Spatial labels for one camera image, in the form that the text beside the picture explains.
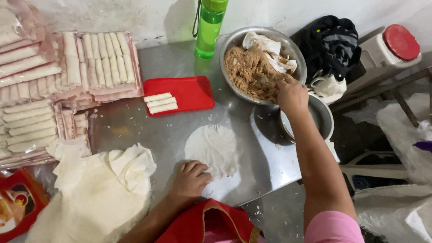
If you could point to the red printed packet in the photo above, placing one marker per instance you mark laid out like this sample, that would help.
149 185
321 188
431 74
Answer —
18 202

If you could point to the purple plastic piece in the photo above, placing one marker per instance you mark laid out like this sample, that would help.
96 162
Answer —
423 146

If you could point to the wooden bench frame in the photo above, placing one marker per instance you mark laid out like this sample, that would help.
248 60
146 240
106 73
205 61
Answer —
401 104

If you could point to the stack of white wrappers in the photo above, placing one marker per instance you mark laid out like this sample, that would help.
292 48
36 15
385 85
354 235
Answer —
98 202

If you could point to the person's left hand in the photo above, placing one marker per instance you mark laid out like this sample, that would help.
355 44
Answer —
187 182

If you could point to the red round lid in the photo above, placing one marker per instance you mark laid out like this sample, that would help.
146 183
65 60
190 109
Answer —
401 42

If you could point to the white rolled spring roll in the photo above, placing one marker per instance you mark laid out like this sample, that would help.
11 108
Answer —
163 108
157 97
162 102

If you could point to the brown meat filling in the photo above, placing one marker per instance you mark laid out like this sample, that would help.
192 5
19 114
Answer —
248 72

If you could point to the large metal bowl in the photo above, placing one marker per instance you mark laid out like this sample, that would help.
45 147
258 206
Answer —
236 37

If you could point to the black cloth bag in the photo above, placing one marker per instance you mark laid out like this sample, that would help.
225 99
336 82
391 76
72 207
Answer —
329 44

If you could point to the pile of packed spring rolls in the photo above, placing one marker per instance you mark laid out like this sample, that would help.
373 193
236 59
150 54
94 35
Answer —
30 125

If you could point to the red plastic tray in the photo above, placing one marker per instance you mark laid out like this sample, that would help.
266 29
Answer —
192 91

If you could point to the large white sack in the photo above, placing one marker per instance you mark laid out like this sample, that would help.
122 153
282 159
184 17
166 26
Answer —
401 135

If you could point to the crumpled white cloth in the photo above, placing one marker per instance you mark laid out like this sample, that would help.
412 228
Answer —
266 47

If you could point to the pink sleeve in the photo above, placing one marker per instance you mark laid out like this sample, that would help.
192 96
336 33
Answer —
332 227

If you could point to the white plastic stool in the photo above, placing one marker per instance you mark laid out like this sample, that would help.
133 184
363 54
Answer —
371 170

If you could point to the white plastic container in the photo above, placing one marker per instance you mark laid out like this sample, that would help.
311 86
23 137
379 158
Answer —
374 64

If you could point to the round white spring roll wrapper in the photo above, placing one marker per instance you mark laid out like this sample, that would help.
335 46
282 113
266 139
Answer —
216 148

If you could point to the green water bottle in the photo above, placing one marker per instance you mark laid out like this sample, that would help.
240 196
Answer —
209 30

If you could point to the small metal pot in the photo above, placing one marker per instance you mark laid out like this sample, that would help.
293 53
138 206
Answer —
320 116

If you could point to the person's left fingers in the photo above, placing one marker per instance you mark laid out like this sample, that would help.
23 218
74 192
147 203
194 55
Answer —
199 168

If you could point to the white woven sack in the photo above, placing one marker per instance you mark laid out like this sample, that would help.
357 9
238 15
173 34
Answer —
388 212

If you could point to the white plastic bag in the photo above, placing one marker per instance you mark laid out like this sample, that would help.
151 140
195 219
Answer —
329 88

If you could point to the person's right hand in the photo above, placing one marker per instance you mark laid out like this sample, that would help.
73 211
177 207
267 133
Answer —
293 96

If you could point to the person's right fingers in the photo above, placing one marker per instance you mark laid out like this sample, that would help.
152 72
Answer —
283 84

